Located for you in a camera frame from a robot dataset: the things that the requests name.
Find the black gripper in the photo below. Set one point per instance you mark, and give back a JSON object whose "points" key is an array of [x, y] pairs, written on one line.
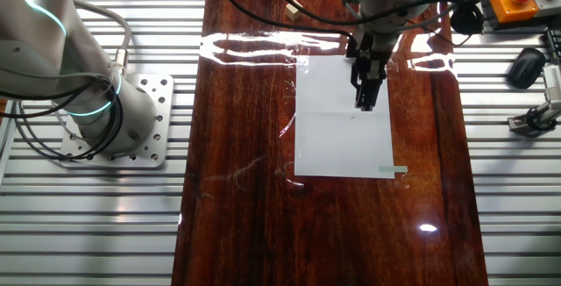
{"points": [[378, 55]]}

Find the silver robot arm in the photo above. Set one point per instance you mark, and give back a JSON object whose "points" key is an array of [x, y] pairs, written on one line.
{"points": [[44, 36]]}

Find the green patterned tape strip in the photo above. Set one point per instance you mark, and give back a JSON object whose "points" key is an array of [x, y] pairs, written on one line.
{"points": [[392, 169]]}

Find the white paper sheet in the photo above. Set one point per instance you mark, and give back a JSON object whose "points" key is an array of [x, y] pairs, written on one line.
{"points": [[333, 145]]}

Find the small wooden cube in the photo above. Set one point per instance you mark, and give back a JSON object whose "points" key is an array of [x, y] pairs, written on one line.
{"points": [[293, 10]]}

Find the black computer mouse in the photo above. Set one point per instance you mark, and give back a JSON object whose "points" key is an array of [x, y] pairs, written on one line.
{"points": [[526, 69]]}

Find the orange emergency stop box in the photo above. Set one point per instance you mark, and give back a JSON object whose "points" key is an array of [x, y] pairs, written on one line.
{"points": [[508, 9]]}

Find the glossy brown wooden board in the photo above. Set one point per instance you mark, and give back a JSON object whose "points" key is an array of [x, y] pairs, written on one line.
{"points": [[245, 233]]}

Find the black keyboard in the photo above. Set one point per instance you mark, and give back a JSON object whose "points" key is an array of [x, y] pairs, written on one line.
{"points": [[556, 45]]}

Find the metal camera mount clamp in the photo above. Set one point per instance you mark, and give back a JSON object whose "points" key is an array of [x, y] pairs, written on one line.
{"points": [[532, 121]]}

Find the small silver camera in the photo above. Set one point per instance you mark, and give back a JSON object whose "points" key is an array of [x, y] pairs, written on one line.
{"points": [[554, 82]]}

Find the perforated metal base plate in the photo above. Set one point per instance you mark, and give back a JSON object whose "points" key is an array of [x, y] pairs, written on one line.
{"points": [[153, 154]]}

